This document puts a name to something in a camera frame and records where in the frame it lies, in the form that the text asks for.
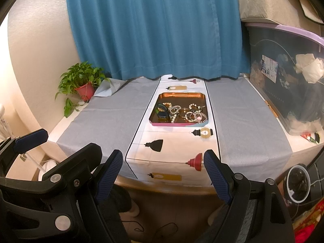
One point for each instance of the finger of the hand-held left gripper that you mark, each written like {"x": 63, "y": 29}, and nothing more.
{"x": 30, "y": 139}
{"x": 81, "y": 159}

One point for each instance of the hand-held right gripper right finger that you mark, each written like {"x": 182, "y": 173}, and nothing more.
{"x": 217, "y": 179}

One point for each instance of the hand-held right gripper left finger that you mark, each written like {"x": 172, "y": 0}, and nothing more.
{"x": 108, "y": 177}

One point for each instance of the black band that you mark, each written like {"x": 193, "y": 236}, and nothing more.
{"x": 162, "y": 112}

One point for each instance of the copper tray with pink rim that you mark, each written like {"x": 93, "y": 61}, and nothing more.
{"x": 182, "y": 100}

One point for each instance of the white stand base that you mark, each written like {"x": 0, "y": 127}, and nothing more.
{"x": 48, "y": 169}

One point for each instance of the grey tablecloth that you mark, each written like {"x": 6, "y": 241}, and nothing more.
{"x": 106, "y": 121}

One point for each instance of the white printed table runner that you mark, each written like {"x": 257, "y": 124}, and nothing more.
{"x": 172, "y": 154}

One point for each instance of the white rimmed round bin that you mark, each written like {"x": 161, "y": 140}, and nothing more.
{"x": 298, "y": 182}

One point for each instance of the potted green plant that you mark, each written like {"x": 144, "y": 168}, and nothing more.
{"x": 83, "y": 77}

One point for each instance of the clear storage box purple lid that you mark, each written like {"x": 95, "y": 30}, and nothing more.
{"x": 283, "y": 101}

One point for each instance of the small colourful wrapper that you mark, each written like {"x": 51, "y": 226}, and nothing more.
{"x": 311, "y": 138}

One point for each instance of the red patterned blanket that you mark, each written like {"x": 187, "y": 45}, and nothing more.
{"x": 311, "y": 222}

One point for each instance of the printed paper card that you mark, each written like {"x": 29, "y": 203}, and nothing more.
{"x": 268, "y": 68}

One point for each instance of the white crumpled cloth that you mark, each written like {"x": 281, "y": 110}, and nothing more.
{"x": 308, "y": 67}

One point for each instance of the blue curtain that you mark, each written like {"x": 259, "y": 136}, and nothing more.
{"x": 151, "y": 30}

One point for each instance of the beige storage box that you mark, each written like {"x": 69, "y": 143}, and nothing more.
{"x": 265, "y": 2}

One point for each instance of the embroidered dark trimmed cloth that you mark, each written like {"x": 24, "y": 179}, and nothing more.
{"x": 313, "y": 17}

